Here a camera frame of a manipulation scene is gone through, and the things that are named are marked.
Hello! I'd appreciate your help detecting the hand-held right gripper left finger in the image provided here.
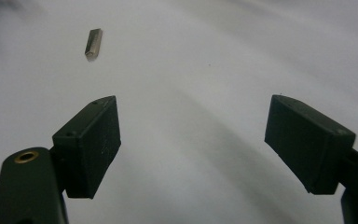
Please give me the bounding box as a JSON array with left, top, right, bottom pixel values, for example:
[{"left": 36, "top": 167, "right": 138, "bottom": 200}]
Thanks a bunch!
[{"left": 49, "top": 95, "right": 122, "bottom": 200}]

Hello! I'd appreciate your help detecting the small metal hex standoff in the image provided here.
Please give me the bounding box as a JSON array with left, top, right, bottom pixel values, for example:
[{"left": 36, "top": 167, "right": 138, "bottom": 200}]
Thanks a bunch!
[{"left": 84, "top": 28, "right": 103, "bottom": 62}]

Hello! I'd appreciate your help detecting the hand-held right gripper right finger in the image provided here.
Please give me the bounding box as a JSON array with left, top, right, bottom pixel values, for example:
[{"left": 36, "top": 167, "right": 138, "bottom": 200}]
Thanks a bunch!
[{"left": 264, "top": 94, "right": 358, "bottom": 196}]

